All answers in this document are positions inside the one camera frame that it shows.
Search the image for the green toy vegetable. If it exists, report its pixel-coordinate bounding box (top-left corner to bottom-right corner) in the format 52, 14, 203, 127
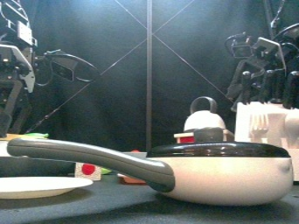
23, 132, 51, 140

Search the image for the yellow wooden board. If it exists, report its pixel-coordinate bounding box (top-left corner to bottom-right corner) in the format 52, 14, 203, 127
0, 133, 43, 143

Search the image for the white knife block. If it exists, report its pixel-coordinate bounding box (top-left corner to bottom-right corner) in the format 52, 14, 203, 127
233, 101, 299, 182

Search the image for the small grey box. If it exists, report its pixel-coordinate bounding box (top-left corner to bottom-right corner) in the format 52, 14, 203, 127
121, 150, 148, 160

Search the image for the wooden red toy stove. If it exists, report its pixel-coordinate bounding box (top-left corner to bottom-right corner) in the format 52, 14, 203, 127
172, 129, 236, 144

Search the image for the dark grey tray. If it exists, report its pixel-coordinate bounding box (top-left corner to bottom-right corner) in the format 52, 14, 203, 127
0, 155, 79, 178

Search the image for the black pot lid with knob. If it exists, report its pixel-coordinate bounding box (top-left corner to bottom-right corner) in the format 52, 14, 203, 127
147, 127, 292, 158

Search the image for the white cube red dot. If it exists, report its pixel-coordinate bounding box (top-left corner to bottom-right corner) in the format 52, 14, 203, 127
73, 162, 104, 182

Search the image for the orange toy food piece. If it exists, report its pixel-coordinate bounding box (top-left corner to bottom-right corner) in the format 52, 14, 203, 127
116, 173, 148, 186

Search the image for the white round plate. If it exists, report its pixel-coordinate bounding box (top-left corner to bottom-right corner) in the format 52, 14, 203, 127
0, 176, 95, 200

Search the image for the thin diagonal brace wire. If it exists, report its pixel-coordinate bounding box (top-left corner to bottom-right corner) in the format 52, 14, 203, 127
113, 0, 237, 99
24, 0, 196, 134

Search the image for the black handled knife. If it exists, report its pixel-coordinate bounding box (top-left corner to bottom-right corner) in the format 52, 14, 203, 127
239, 70, 252, 106
257, 69, 276, 104
281, 70, 299, 110
271, 67, 287, 105

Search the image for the grey vertical frame pole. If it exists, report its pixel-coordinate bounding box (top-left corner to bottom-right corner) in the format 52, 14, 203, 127
144, 0, 155, 151

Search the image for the white kettle black handle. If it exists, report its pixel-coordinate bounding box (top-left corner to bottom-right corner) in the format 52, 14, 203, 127
181, 95, 228, 133

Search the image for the white pot grey handle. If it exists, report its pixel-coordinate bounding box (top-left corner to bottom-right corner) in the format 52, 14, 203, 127
5, 137, 295, 207

